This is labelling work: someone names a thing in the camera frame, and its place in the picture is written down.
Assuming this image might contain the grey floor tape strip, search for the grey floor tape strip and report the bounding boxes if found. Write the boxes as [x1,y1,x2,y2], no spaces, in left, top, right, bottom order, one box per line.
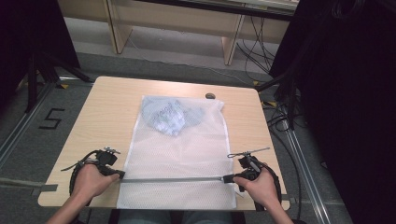
[0,176,59,198]

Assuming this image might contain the person's legs in jeans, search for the person's legs in jeans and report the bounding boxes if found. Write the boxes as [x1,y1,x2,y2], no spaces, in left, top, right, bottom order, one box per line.
[117,209,233,224]

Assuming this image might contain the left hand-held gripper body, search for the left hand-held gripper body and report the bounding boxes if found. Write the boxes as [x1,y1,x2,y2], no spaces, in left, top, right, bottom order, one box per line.
[93,146,121,177]

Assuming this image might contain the grey printed garment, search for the grey printed garment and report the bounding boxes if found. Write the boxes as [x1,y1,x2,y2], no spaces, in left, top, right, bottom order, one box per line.
[141,95,206,137]

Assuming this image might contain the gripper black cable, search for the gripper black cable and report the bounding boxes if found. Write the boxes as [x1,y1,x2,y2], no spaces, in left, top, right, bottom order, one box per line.
[60,149,101,206]
[253,162,283,213]

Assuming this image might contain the person's left hand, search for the person's left hand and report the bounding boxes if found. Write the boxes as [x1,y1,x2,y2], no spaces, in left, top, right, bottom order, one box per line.
[71,162,121,207]

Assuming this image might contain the black metal stand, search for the black metal stand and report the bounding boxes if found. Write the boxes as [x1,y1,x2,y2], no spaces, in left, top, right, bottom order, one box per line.
[256,72,308,132]
[23,49,95,114]

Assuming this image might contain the bundle of black cables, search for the bundle of black cables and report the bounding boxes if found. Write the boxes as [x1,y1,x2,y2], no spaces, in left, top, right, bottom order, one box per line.
[235,15,278,82]

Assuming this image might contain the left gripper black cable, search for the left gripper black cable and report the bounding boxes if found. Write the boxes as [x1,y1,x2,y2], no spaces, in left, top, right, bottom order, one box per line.
[60,149,101,206]

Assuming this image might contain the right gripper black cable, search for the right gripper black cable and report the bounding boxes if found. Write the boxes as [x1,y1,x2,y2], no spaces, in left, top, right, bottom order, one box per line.
[253,162,283,213]

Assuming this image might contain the light wooden desk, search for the light wooden desk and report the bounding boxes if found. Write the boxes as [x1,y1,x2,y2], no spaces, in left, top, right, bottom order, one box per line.
[56,0,301,66]

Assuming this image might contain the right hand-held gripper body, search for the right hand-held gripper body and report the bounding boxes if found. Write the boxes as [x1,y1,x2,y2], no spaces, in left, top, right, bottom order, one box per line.
[227,147,271,185]

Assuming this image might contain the black floor cables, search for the black floor cables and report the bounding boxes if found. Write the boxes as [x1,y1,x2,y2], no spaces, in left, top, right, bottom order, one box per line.
[262,101,304,220]

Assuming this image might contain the white mesh laundry bag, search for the white mesh laundry bag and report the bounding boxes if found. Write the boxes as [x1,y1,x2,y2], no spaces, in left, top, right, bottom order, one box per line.
[116,94,238,210]

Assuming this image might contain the black curtain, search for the black curtain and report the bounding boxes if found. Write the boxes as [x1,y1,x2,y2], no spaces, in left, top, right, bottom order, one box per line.
[0,0,81,108]
[268,0,396,224]

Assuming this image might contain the person's right hand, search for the person's right hand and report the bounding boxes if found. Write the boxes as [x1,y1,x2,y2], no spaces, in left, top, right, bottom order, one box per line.
[233,162,280,210]

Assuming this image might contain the metal floor rail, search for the metal floor rail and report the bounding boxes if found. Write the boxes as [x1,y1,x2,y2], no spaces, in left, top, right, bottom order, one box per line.
[280,119,332,224]
[0,82,59,167]

